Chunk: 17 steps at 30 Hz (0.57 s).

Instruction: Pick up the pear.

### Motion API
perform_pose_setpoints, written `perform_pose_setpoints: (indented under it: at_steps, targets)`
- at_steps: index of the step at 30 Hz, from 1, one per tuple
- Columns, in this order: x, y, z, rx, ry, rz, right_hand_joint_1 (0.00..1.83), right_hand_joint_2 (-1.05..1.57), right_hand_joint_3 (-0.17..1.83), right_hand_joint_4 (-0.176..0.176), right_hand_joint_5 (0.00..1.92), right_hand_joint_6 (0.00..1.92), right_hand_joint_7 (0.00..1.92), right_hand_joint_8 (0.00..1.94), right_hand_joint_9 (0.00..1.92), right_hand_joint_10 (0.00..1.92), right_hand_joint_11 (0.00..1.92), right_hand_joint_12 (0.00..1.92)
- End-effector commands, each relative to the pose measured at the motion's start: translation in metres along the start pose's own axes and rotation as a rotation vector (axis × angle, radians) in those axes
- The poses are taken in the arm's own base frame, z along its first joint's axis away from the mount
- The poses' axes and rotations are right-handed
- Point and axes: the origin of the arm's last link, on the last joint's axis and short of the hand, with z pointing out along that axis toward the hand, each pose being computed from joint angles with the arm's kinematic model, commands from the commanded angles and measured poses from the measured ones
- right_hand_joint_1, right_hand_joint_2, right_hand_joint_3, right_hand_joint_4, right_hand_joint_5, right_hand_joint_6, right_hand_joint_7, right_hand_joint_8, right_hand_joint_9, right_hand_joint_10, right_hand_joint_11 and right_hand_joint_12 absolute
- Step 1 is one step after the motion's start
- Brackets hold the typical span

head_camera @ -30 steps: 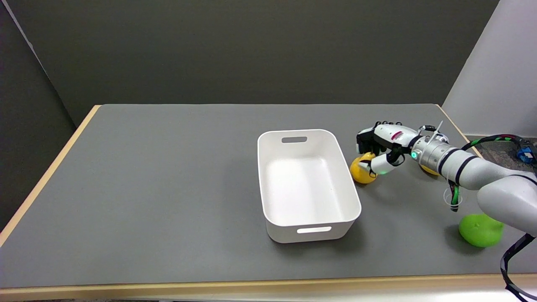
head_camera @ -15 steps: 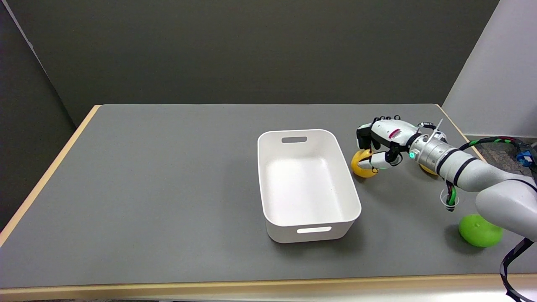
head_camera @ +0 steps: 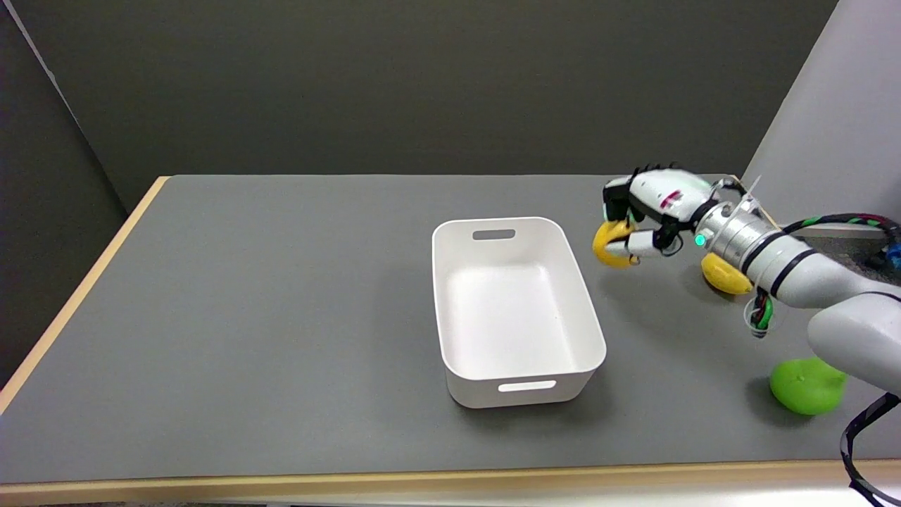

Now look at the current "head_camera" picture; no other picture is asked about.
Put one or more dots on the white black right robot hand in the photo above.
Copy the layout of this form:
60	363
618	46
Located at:
658	197

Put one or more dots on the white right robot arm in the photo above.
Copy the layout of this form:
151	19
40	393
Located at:
823	271

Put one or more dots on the yellow lemon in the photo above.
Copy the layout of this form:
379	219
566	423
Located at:
722	277

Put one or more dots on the white plastic bin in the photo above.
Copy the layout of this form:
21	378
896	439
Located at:
517	310

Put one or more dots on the green apple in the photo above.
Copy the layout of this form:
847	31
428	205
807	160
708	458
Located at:
806	387

